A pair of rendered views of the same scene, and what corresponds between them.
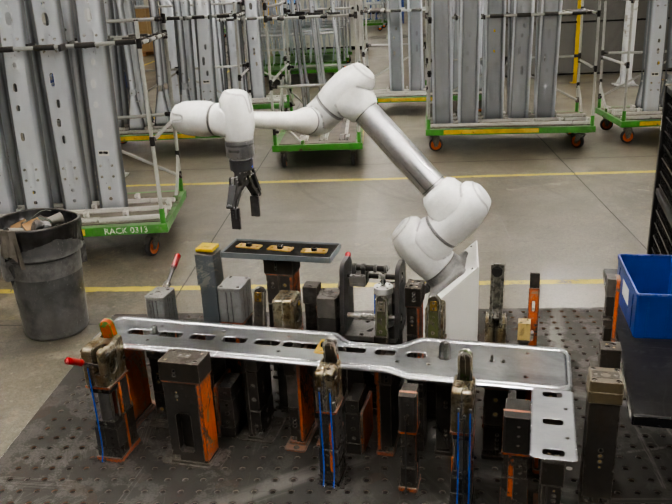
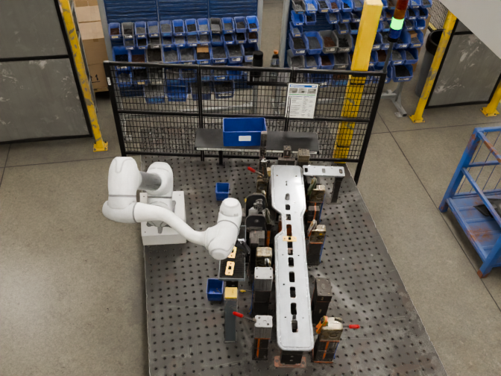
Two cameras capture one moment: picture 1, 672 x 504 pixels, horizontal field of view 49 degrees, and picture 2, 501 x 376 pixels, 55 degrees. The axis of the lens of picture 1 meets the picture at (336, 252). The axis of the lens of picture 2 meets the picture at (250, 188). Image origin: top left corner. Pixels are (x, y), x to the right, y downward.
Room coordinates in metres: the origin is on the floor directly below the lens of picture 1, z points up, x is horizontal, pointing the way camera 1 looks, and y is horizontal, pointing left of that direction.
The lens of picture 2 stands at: (2.67, 1.76, 3.27)
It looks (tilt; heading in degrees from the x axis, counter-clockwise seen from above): 45 degrees down; 253
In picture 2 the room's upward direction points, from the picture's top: 3 degrees clockwise
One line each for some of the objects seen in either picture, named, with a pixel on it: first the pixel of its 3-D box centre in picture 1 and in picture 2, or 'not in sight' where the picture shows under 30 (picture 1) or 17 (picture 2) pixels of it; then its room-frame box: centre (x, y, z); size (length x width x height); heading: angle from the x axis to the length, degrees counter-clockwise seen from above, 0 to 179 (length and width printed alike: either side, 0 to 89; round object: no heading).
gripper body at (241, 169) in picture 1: (242, 172); not in sight; (2.31, 0.29, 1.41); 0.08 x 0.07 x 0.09; 159
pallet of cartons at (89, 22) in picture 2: not in sight; (78, 33); (3.15, -3.78, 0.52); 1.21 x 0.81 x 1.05; 90
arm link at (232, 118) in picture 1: (233, 114); (229, 215); (2.31, 0.30, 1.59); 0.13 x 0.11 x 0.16; 64
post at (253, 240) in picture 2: (314, 341); (253, 260); (2.11, 0.08, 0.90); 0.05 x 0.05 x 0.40; 74
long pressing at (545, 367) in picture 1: (316, 348); (291, 242); (1.88, 0.07, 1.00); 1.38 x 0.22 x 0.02; 74
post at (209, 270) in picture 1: (214, 311); (230, 316); (2.33, 0.43, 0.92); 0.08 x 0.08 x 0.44; 74
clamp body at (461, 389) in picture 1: (461, 443); (314, 205); (1.57, -0.29, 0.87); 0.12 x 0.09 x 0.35; 164
